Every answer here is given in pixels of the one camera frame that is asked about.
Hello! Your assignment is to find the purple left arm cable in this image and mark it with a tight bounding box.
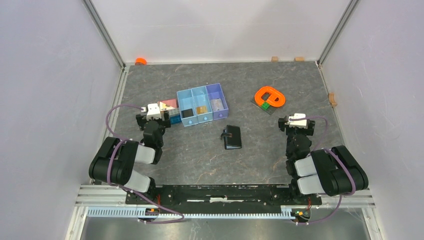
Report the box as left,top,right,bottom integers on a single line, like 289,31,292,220
105,103,185,225

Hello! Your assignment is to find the black card in tray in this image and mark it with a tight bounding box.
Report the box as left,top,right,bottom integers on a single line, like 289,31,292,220
181,108,194,118

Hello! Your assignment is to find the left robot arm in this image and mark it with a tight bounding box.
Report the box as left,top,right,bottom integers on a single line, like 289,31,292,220
88,111,171,204

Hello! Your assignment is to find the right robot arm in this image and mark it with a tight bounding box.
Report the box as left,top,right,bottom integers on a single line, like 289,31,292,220
278,113,369,204

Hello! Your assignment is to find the pink and orange block toy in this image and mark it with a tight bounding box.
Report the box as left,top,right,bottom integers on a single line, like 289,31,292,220
157,98,179,112

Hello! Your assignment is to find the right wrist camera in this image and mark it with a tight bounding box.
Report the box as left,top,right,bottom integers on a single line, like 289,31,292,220
287,113,308,129

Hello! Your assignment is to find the yellow card in tray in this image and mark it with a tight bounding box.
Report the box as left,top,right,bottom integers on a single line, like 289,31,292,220
196,105,209,115

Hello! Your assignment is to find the black card holder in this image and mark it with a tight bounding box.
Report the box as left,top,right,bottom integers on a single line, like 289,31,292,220
220,124,242,150

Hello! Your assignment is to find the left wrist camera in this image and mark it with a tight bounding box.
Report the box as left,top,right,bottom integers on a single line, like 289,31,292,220
141,103,162,121

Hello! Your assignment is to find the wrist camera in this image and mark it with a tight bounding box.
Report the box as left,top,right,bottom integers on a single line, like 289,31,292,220
141,103,162,121
287,113,308,129

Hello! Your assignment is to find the orange round cap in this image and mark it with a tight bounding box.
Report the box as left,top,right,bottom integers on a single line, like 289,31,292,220
134,57,147,65

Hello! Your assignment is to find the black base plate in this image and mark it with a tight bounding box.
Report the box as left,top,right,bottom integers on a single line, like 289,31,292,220
144,184,322,215

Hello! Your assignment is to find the blue three-compartment tray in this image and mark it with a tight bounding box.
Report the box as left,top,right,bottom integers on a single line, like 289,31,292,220
176,83,229,127

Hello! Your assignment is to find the orange oval ring toy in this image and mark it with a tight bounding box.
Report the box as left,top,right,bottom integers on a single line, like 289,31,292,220
253,86,286,108

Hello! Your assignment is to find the wooden arch piece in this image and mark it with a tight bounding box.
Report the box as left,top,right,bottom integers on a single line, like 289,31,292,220
328,92,338,108

